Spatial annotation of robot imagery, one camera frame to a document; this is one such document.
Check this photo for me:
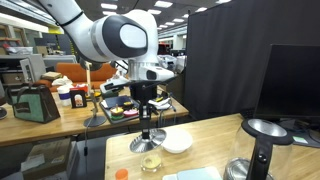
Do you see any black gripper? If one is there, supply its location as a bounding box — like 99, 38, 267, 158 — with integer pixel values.
129, 80, 158, 141

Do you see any white flat box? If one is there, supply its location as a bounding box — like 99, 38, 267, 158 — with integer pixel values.
148, 98, 172, 111

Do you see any gray plastic tray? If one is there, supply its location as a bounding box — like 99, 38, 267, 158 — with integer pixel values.
99, 95, 141, 125

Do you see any dark blue notebook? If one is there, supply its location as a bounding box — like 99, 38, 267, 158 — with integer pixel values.
104, 95, 133, 110

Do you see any white ceramic bowl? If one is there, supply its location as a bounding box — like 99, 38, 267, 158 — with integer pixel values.
160, 128, 194, 155

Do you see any white plastic device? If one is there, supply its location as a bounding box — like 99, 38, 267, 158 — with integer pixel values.
99, 74, 132, 95

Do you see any yellow powder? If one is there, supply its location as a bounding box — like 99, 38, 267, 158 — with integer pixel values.
141, 156, 162, 169

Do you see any clear glass jar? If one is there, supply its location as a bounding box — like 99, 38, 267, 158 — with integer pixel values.
139, 149, 164, 174

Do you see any small orange plastic cup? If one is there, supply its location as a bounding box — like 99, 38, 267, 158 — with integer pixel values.
114, 168, 130, 180

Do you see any wooden lamp stand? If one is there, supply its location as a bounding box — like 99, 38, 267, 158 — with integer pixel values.
82, 60, 108, 128

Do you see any black picture card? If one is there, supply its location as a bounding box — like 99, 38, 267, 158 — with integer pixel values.
69, 89, 88, 109

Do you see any white digital kitchen scale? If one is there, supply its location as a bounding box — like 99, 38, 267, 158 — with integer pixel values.
162, 166, 223, 180

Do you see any orange sofa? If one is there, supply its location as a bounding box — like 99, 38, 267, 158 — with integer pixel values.
33, 62, 118, 93

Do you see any white paper cup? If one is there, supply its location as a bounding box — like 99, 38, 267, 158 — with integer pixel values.
57, 84, 73, 108

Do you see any white tissue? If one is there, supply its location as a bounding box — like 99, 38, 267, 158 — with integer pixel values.
51, 75, 74, 87

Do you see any black curtain divider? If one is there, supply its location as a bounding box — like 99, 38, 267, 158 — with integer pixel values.
184, 0, 320, 122

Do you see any cardboard box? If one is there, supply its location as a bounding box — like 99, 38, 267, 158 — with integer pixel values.
21, 138, 73, 180

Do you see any green black tote bag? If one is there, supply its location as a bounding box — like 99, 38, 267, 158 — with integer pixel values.
4, 83, 62, 125

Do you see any gray computer case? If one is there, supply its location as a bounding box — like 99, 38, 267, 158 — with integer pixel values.
19, 54, 47, 83

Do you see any black computer monitor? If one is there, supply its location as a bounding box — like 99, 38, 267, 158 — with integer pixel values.
254, 43, 320, 144

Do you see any green sticky note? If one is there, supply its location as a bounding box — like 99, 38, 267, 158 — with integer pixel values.
292, 135, 309, 145

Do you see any glass electric kettle black handle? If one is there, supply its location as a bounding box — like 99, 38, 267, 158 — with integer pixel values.
223, 118, 295, 180

